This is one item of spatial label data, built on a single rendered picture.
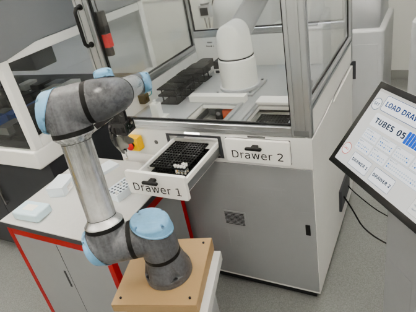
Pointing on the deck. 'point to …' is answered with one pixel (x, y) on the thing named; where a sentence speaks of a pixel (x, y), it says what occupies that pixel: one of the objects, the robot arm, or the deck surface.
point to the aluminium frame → (248, 129)
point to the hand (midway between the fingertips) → (122, 150)
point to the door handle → (81, 26)
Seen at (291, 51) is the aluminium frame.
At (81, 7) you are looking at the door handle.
